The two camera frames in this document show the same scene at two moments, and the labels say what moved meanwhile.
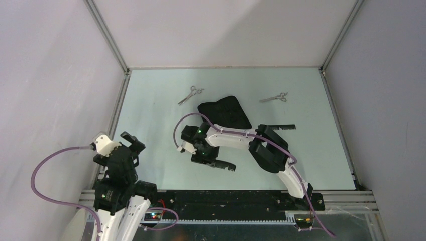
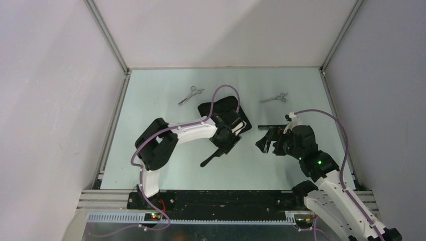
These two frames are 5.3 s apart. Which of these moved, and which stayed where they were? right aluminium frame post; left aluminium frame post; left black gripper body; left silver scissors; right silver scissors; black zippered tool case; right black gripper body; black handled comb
Moved: black handled comb; right black gripper body; left black gripper body
Stayed: right silver scissors; left aluminium frame post; left silver scissors; right aluminium frame post; black zippered tool case
